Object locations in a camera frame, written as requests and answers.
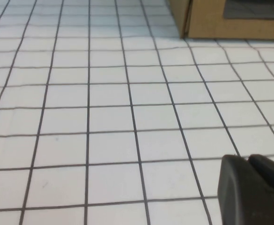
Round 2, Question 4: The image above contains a brown cardboard shoe box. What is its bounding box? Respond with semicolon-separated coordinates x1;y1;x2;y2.
169;0;274;40

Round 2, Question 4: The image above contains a white grid table mat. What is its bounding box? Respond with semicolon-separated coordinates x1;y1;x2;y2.
0;0;274;225

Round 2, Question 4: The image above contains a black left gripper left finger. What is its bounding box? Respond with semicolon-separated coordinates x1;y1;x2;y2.
217;154;274;225

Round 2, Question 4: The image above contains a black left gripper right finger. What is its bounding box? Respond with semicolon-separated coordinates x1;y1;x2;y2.
248;153;274;203

